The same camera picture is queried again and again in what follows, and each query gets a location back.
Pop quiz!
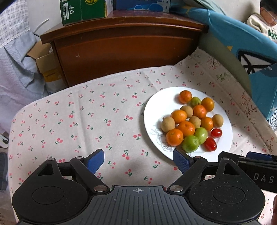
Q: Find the red cherry tomato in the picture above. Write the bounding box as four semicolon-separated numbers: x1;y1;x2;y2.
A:
204;137;217;152
211;128;222;138

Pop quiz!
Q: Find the green fruit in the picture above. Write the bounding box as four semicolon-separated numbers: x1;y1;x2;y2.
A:
194;127;208;144
182;136;200;153
189;97;201;108

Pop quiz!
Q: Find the brown kiwi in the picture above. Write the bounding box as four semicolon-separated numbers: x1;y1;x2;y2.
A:
160;116;176;133

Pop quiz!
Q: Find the large orange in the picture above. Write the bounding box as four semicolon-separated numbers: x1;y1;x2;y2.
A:
177;121;195;137

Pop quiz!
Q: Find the orange right on cloth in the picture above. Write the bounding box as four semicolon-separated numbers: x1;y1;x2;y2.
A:
166;128;184;147

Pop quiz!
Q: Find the orange on cloth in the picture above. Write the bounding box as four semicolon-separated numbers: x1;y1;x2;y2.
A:
170;110;187;124
193;105;207;119
166;128;184;147

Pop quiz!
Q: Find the blue white patterned mattress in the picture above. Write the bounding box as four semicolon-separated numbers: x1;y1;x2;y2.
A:
268;110;277;132

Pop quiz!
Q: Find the brown fruit left on cloth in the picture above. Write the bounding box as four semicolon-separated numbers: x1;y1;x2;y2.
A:
212;114;224;128

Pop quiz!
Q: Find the orange far left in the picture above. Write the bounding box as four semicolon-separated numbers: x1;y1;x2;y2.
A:
201;117;214;132

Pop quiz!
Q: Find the orange left on cloth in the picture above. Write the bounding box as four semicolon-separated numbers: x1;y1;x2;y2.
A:
170;110;187;124

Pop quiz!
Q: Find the cherry print tablecloth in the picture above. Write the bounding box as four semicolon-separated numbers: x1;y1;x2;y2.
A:
8;49;276;224

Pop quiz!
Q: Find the orange middle on cloth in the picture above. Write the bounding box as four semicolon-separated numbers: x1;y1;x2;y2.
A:
193;105;207;119

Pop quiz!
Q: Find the small orange on plate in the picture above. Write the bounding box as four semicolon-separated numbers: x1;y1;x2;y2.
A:
201;97;215;112
178;90;192;104

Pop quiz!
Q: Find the white ceramic plate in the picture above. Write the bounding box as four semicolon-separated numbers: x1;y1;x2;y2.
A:
144;87;233;162

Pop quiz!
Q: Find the checkered grey cloth cover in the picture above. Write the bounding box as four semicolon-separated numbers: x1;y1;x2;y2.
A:
1;1;48;133

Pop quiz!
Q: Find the brown open cardboard box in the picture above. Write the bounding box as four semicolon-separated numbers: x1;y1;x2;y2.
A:
27;41;64;85

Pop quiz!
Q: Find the teal blanket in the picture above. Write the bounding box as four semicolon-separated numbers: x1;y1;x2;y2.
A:
170;5;276;120

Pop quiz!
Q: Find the dark wooden cabinet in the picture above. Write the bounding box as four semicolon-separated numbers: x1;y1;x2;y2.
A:
40;11;208;87

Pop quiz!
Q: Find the boy with glasses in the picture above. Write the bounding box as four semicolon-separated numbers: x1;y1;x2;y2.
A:
246;0;276;43

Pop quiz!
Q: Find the grey green pillow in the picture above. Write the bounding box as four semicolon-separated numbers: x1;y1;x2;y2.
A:
195;0;225;15

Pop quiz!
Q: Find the green cardboard box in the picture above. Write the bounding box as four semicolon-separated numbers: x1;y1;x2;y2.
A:
60;0;114;25

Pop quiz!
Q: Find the blue cardboard box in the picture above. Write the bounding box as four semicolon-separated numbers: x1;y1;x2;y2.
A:
114;0;171;13

